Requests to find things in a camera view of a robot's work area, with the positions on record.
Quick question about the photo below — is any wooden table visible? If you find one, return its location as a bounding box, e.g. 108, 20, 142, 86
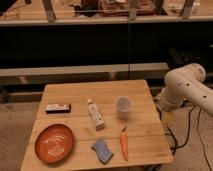
21, 80, 173, 171

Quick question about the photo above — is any small dark box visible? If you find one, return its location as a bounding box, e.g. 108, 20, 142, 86
45, 103, 71, 113

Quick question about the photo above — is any black power cable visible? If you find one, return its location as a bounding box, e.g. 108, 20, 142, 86
156, 103, 213, 171

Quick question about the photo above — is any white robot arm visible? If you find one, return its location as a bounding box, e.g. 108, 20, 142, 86
156, 63, 213, 117

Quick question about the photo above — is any white tube bottle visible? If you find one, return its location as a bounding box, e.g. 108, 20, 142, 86
87, 99, 105, 131

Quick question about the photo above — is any orange toy carrot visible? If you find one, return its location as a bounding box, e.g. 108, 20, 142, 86
119, 127, 128, 160

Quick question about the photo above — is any blue sponge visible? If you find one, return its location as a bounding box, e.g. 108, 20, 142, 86
91, 139, 113, 164

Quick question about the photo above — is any orange ceramic bowl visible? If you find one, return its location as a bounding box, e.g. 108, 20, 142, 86
34, 124, 74, 164

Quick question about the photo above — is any wooden shelf rack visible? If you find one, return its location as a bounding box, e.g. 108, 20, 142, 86
0, 0, 213, 27

